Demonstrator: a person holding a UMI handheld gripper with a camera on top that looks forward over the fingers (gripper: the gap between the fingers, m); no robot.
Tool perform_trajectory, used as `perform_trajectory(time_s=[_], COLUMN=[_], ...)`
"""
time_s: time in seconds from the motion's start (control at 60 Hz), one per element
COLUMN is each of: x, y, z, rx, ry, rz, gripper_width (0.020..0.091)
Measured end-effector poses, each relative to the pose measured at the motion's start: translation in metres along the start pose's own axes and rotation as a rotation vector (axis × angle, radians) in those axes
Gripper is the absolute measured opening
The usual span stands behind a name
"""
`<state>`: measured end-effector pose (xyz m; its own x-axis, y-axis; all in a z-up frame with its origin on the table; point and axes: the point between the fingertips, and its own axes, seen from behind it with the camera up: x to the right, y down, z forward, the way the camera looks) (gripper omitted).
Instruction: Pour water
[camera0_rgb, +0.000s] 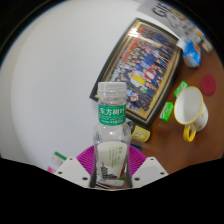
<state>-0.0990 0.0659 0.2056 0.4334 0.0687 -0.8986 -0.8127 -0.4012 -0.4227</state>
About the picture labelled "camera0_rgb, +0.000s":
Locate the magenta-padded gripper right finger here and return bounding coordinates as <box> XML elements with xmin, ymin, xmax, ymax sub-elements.
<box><xmin>127</xmin><ymin>145</ymin><xmax>169</xmax><ymax>188</ymax></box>

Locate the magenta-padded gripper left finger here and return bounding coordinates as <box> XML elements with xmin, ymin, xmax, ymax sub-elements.
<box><xmin>54</xmin><ymin>144</ymin><xmax>98</xmax><ymax>188</ymax></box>

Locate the clear green-labelled drink bottle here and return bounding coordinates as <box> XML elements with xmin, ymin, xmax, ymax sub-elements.
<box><xmin>93</xmin><ymin>81</ymin><xmax>132</xmax><ymax>183</ymax></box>

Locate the small green packet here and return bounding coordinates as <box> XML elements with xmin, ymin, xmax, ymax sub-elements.
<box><xmin>159</xmin><ymin>101</ymin><xmax>175</xmax><ymax>123</ymax></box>
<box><xmin>173</xmin><ymin>80</ymin><xmax>190</xmax><ymax>99</ymax></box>

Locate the dark framed group picture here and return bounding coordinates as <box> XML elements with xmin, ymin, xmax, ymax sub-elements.
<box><xmin>89</xmin><ymin>17</ymin><xmax>184</xmax><ymax>129</ymax></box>

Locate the flat round red coaster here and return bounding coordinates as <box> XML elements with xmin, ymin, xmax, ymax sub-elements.
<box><xmin>199</xmin><ymin>73</ymin><xmax>217</xmax><ymax>97</ymax></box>

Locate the blue tissue pack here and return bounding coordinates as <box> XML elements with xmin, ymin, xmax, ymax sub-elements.
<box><xmin>181</xmin><ymin>38</ymin><xmax>203</xmax><ymax>69</ymax></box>

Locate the small patterned pouch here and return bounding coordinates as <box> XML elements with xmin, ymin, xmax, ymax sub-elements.
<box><xmin>200</xmin><ymin>37</ymin><xmax>214</xmax><ymax>54</ymax></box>

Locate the white printed paper gift bag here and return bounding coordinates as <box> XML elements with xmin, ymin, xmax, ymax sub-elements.
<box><xmin>136</xmin><ymin>0</ymin><xmax>198</xmax><ymax>38</ymax></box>

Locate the white mug with yellow handle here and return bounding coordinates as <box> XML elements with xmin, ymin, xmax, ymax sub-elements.
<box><xmin>173</xmin><ymin>85</ymin><xmax>209</xmax><ymax>143</ymax></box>

